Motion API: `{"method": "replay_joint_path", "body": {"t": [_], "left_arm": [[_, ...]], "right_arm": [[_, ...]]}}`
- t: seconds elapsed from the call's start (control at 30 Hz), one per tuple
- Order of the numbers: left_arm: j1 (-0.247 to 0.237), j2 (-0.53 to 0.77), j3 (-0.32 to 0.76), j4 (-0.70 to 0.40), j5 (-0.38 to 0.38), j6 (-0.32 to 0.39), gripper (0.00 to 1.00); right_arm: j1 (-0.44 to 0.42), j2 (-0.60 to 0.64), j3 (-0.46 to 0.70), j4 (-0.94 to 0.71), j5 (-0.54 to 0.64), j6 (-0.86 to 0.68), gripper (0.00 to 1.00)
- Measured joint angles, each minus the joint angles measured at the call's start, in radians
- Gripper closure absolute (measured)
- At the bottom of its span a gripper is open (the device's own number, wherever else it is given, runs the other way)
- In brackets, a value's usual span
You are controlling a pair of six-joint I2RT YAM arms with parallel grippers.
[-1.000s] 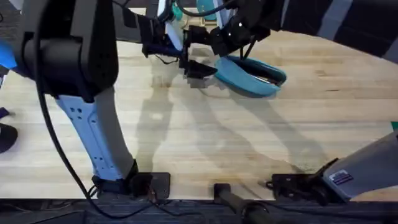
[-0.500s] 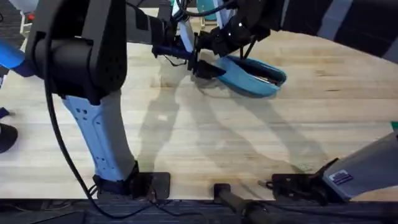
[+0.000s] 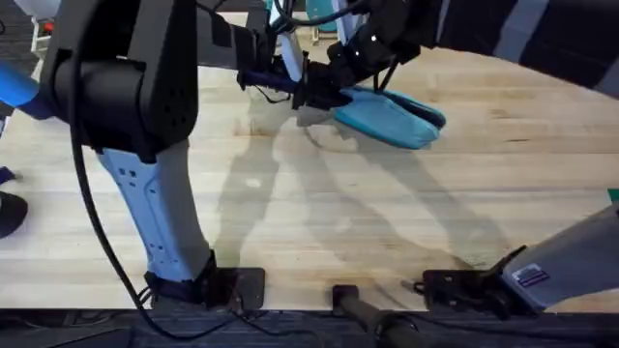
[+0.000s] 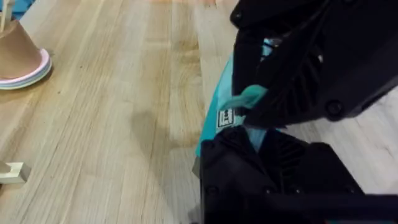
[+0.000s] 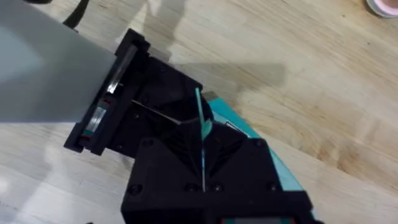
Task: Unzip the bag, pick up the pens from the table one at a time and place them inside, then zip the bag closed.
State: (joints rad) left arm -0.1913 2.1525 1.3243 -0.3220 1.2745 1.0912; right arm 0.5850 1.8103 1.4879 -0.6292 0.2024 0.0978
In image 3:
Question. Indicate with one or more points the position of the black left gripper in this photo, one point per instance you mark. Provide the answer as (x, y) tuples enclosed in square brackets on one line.
[(252, 50)]

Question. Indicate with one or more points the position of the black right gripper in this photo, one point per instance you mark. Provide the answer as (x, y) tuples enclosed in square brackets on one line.
[(372, 48)]

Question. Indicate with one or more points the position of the blue soft zip bag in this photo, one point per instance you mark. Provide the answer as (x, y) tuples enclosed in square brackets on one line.
[(387, 121)]

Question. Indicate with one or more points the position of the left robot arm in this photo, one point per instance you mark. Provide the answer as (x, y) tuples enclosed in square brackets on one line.
[(162, 212)]

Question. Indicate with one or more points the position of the teal chair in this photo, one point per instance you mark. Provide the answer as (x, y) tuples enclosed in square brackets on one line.
[(321, 12)]

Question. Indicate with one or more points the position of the white stand with red knob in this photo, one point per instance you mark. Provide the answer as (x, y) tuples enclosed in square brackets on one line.
[(42, 34)]

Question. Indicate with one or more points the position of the person's foot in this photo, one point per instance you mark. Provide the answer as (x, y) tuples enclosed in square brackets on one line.
[(9, 212)]

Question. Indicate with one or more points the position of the green board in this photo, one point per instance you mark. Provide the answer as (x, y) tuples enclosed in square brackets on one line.
[(614, 195)]

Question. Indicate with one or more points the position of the black cylindrical post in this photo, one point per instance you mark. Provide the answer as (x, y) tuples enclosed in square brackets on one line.
[(372, 314)]

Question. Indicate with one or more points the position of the black mounting rail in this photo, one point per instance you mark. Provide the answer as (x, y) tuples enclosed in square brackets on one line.
[(309, 331)]

